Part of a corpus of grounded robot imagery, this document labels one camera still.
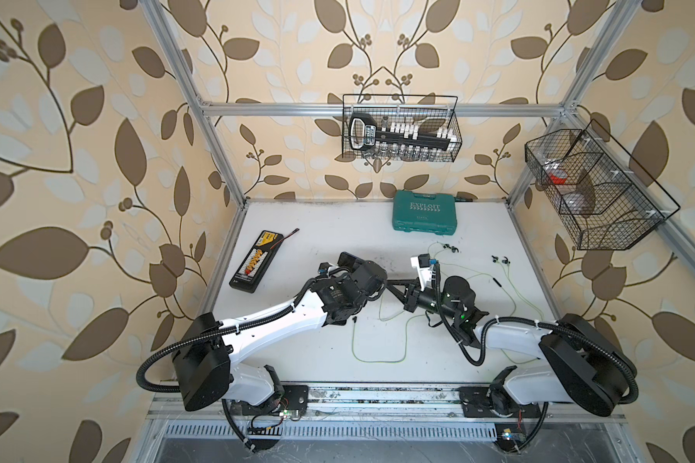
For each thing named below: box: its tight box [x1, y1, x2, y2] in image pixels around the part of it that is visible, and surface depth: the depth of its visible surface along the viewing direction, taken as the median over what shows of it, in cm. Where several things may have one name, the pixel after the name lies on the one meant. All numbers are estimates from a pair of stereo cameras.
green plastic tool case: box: [391, 189, 458, 237], surface depth 114 cm
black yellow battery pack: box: [228, 227, 301, 294], surface depth 100 cm
